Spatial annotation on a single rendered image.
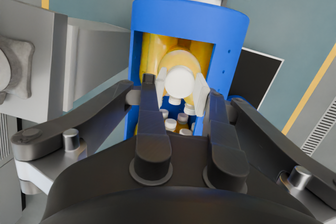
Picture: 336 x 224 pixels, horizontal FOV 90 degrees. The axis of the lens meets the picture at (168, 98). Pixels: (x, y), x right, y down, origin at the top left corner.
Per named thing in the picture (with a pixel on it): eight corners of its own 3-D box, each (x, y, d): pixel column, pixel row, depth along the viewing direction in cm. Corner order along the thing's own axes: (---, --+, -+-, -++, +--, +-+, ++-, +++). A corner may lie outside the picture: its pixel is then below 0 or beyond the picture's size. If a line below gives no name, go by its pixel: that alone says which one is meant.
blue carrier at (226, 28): (130, 196, 88) (103, 265, 61) (149, 11, 57) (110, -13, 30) (184, 210, 85) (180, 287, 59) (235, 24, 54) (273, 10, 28)
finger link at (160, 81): (159, 110, 16) (151, 109, 16) (164, 88, 23) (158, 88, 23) (163, 80, 15) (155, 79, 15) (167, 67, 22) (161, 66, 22)
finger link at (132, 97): (150, 109, 15) (116, 104, 15) (156, 91, 19) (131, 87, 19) (152, 93, 14) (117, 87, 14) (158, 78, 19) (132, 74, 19)
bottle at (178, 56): (164, 45, 40) (154, 53, 22) (194, 46, 39) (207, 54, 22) (163, 74, 42) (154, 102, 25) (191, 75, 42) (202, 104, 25)
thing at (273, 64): (171, 169, 199) (171, 179, 185) (219, 40, 146) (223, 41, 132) (213, 180, 201) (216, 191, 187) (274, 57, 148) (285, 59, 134)
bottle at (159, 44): (145, 25, 40) (139, 97, 47) (171, 29, 38) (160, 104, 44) (160, 28, 47) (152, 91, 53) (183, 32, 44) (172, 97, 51)
